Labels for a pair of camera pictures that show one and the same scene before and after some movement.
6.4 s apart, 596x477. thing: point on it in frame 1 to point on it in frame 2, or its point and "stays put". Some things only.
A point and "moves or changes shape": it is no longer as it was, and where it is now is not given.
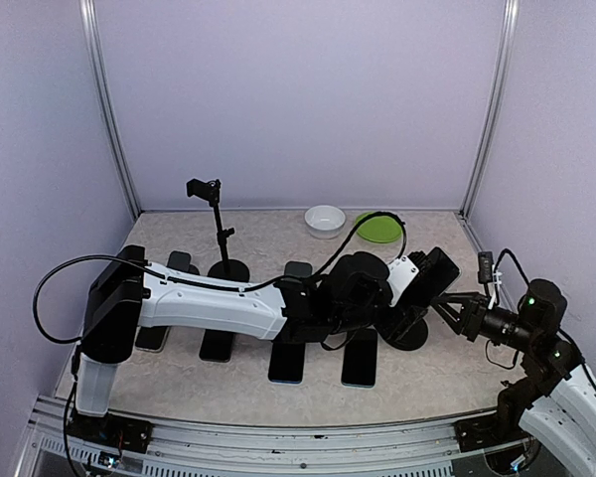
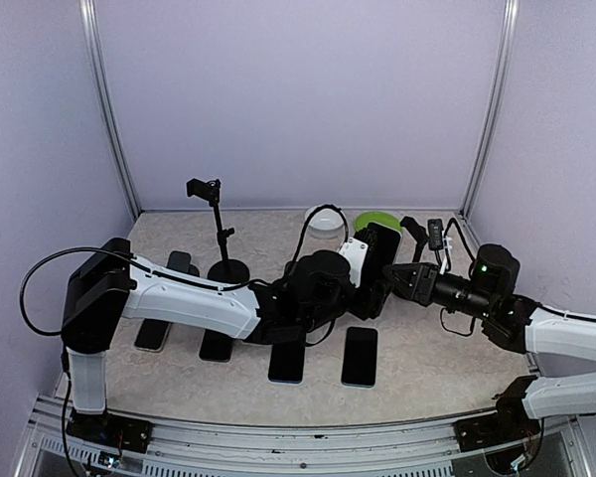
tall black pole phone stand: [224, 268] stays put
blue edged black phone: [287, 362] stays put
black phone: [359, 368] stays put
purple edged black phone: [217, 346] stays put
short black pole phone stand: [415, 337] to [419, 234]
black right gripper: [474, 311] to [424, 280]
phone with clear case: [151, 339] stays put
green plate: [378, 229] stays put
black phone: [441, 270] moves or changes shape
